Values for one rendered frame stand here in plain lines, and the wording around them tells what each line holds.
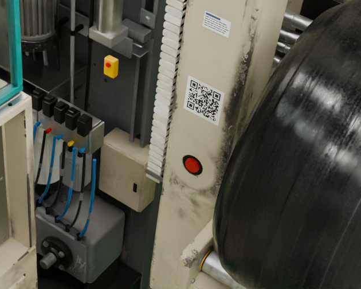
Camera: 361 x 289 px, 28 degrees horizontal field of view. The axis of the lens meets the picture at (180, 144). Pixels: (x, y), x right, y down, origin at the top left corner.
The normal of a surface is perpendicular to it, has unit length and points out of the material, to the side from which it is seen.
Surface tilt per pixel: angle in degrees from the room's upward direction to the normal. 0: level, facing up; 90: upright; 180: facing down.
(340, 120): 40
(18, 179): 90
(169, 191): 91
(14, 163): 90
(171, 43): 90
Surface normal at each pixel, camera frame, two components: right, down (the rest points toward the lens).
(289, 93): -0.46, -0.37
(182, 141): -0.55, 0.51
